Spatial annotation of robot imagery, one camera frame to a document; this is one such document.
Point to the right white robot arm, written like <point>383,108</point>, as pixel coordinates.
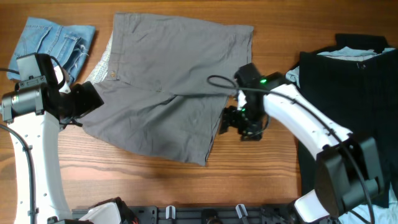
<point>347,168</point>

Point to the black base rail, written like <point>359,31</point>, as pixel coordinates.
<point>266,214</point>

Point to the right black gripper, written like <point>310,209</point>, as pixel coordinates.
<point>234,116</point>

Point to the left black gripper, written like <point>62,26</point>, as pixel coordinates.
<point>88,97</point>

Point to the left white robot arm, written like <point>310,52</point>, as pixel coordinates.
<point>33,114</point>

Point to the folded blue denim shorts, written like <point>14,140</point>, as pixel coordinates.
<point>68,44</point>

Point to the grey cotton shorts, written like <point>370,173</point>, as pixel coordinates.
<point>156,99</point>

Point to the black shorts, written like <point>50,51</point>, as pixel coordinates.
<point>361,96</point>

